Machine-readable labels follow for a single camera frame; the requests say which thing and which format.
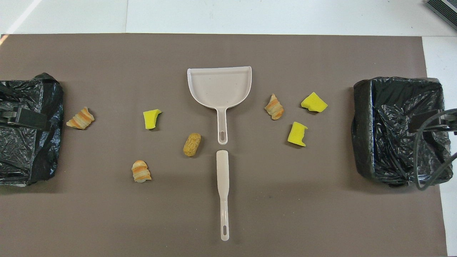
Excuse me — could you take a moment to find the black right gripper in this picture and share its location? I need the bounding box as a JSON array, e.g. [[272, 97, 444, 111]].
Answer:
[[409, 109, 443, 133]]

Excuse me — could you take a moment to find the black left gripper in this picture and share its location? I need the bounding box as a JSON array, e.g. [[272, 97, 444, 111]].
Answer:
[[16, 107, 49, 130]]

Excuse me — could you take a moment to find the small striped croissant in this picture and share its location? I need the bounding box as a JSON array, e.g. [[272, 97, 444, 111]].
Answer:
[[264, 94, 285, 121], [66, 107, 95, 130], [131, 160, 152, 183]]

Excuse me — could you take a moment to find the notched yellow sponge piece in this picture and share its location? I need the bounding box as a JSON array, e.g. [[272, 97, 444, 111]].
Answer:
[[287, 121, 308, 147]]

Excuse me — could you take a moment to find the golden bread bun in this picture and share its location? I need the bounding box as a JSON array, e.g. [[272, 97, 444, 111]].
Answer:
[[183, 133, 201, 157]]

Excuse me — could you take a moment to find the beige plastic dustpan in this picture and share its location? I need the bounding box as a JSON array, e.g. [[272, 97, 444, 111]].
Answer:
[[187, 66, 252, 145]]

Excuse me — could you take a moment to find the beige hand brush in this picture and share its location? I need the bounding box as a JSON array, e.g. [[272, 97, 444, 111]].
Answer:
[[216, 150, 230, 241]]

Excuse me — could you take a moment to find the black bag lined bin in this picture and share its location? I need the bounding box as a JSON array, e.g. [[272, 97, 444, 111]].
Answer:
[[351, 76, 454, 187], [0, 72, 64, 187]]

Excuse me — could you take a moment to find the dark ribbed box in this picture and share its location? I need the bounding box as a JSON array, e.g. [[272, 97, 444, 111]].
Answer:
[[426, 0, 457, 30]]

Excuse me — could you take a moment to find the brown table mat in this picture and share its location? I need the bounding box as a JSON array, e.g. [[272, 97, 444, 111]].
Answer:
[[0, 34, 448, 257]]

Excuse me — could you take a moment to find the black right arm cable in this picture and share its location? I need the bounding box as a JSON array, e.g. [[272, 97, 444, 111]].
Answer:
[[413, 108, 457, 191]]

